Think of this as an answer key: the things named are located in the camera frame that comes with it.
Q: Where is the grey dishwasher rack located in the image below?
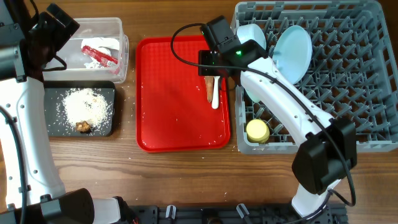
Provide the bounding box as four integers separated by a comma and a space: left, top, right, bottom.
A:
231, 1, 397, 152

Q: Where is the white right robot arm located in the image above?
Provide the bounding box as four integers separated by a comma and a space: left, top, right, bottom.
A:
196, 16, 358, 222

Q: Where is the large light blue plate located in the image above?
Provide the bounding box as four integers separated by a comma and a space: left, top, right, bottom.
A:
272, 26, 312, 85

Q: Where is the light green bowl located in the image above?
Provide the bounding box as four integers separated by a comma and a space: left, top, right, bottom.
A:
245, 89, 261, 103

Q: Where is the yellow plastic cup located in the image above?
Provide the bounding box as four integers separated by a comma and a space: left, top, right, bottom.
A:
246, 119, 270, 144

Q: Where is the red serving tray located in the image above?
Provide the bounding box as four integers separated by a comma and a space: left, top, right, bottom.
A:
136, 35, 231, 152

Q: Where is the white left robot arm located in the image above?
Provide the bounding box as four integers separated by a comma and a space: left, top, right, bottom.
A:
1, 1, 127, 223

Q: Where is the brown food scrap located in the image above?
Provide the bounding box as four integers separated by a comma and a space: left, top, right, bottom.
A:
75, 121, 91, 133

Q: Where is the black tray bin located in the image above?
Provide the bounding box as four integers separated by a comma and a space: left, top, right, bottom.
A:
44, 80, 116, 137

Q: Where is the red and white wrapper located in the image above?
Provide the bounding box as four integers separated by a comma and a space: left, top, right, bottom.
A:
81, 37, 120, 75

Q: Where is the small light blue bowl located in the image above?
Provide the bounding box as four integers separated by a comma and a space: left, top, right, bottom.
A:
236, 24, 267, 50

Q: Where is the clear plastic bin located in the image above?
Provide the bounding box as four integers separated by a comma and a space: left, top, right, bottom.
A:
44, 17, 129, 83

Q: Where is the white plastic spoon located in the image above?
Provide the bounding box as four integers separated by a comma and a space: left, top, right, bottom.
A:
211, 76, 220, 110

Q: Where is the white rice pile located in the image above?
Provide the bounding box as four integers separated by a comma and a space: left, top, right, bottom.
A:
55, 88, 114, 135

